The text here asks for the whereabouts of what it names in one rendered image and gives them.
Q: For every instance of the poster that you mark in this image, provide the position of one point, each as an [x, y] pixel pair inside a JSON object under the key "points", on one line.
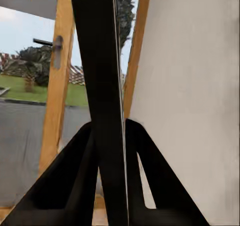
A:
{"points": [[97, 26]]}

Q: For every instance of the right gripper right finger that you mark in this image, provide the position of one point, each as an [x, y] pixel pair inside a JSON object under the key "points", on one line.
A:
{"points": [[174, 205]]}

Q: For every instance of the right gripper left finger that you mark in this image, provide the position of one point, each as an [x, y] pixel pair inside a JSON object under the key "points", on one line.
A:
{"points": [[64, 195]]}

